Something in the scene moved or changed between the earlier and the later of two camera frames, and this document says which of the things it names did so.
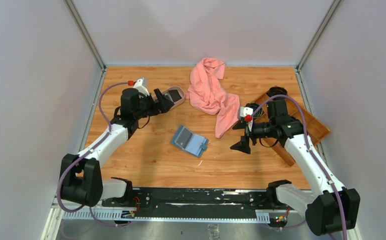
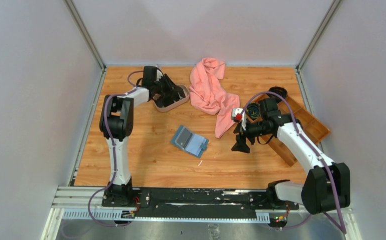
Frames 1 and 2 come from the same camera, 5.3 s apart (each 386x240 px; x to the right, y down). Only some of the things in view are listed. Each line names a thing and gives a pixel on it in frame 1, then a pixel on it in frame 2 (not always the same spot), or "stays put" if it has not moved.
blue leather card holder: [188, 141] stays put
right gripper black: [243, 145] stays put
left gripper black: [163, 106] -> [169, 84]
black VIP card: [184, 138] stays put
